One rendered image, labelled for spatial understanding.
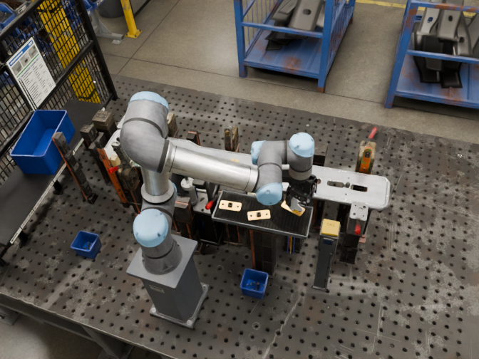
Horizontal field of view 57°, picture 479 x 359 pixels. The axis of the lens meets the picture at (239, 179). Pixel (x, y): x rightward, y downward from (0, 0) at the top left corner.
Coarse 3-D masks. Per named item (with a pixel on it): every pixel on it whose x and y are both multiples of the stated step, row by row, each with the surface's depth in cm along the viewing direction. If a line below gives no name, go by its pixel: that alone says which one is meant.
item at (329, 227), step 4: (324, 220) 164; (328, 220) 163; (324, 224) 162; (328, 224) 162; (332, 224) 162; (336, 224) 162; (324, 228) 161; (328, 228) 161; (332, 228) 161; (336, 228) 161; (324, 232) 160; (328, 232) 160; (332, 232) 160; (336, 232) 160
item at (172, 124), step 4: (168, 116) 223; (172, 116) 223; (168, 120) 222; (172, 120) 224; (168, 124) 220; (172, 124) 225; (176, 124) 230; (168, 128) 222; (172, 128) 226; (176, 128) 231; (172, 132) 227; (176, 132) 231; (168, 136) 227; (172, 136) 228
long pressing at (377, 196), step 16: (176, 144) 216; (192, 144) 216; (240, 160) 207; (320, 176) 198; (336, 176) 197; (352, 176) 196; (368, 176) 196; (320, 192) 192; (336, 192) 191; (352, 192) 191; (368, 192) 190; (384, 192) 189; (384, 208) 184
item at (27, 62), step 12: (24, 48) 202; (36, 48) 209; (12, 60) 196; (24, 60) 203; (36, 60) 210; (12, 72) 197; (24, 72) 204; (36, 72) 212; (48, 72) 220; (24, 84) 206; (36, 84) 213; (48, 84) 222; (24, 96) 207; (36, 96) 215; (48, 96) 223; (36, 108) 216
